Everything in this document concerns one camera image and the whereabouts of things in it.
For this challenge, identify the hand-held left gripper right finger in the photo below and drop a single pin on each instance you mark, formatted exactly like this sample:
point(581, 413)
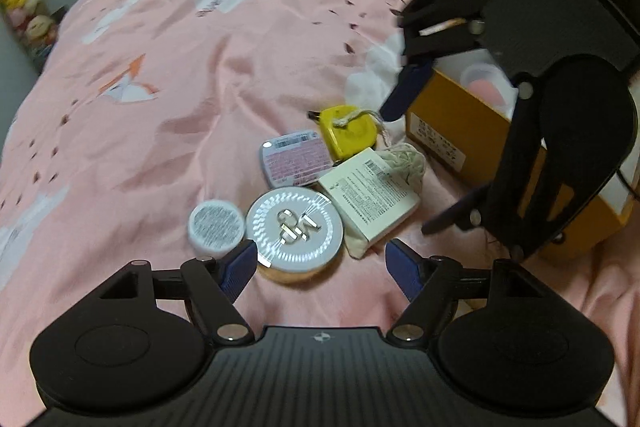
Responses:
point(405, 272)

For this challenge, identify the yellow tape measure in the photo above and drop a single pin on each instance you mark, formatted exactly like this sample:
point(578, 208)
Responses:
point(345, 132)

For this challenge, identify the pink round container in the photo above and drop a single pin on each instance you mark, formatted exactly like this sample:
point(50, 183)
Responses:
point(487, 89)

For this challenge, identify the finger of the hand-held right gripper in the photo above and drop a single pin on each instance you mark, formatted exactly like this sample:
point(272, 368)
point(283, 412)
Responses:
point(510, 157)
point(407, 87)

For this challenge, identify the white labelled flat box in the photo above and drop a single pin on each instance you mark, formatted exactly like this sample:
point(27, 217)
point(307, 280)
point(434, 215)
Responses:
point(367, 194)

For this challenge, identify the round silver compact case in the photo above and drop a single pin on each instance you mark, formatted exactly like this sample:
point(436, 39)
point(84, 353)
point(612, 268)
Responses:
point(295, 227)

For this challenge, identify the rectangular tin with pink label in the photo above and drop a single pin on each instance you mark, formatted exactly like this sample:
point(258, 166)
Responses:
point(295, 159)

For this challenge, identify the small white labelled jar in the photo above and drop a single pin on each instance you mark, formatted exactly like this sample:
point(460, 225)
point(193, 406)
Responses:
point(216, 226)

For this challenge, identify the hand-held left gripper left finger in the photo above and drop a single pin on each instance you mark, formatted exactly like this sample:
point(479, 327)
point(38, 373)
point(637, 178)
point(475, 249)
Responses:
point(239, 268)

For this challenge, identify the white crumpled cloth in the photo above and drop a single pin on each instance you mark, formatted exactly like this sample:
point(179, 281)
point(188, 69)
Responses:
point(372, 79)

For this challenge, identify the yellow cardboard box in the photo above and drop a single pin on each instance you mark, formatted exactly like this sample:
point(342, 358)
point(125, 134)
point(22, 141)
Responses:
point(450, 132)

